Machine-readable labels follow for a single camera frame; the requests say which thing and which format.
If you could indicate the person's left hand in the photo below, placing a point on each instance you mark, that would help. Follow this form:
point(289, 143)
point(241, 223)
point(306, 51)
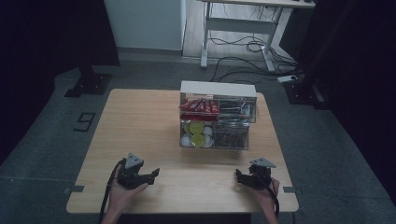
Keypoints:
point(120, 194)

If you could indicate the white power strip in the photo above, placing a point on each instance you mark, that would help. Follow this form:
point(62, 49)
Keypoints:
point(287, 78)

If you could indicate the row of red stick packets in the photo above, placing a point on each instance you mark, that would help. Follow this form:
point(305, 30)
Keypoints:
point(200, 107)

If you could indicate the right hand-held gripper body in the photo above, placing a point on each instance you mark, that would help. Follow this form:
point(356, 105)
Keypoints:
point(260, 177)

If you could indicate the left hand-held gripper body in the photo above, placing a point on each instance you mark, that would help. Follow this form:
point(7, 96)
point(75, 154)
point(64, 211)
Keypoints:
point(130, 174)

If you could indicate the black stand base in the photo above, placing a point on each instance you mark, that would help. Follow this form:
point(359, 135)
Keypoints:
point(306, 91)
point(90, 84)

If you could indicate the white desk frame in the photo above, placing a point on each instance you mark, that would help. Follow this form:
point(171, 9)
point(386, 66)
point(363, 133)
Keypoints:
point(243, 25)

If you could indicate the pile of dark thin sticks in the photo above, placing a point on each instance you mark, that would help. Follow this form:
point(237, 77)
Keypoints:
point(230, 135)

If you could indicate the yellow-green lidded capsule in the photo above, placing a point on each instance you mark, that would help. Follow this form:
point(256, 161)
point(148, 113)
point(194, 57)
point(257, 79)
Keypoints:
point(196, 127)
point(198, 140)
point(186, 128)

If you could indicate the pile of dark packets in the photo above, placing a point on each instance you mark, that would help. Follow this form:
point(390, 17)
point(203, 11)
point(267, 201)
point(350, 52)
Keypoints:
point(235, 109)

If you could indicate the clear organizer with white lid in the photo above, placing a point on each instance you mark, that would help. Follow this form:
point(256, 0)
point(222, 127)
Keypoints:
point(218, 90)

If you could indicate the dark curtain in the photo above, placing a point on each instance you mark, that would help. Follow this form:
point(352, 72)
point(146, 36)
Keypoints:
point(46, 46)
point(358, 77)

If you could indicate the white cabinet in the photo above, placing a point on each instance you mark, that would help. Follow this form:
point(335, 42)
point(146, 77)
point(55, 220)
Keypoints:
point(144, 23)

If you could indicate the person's right hand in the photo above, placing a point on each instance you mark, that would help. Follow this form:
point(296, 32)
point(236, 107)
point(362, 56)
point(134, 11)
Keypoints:
point(264, 197)

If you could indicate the grey tape strip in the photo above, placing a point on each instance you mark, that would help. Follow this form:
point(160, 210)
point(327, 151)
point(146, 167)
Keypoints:
point(292, 189)
point(74, 189)

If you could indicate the white lidded capsule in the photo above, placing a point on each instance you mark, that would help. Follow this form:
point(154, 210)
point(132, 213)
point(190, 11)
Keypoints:
point(208, 131)
point(186, 141)
point(209, 142)

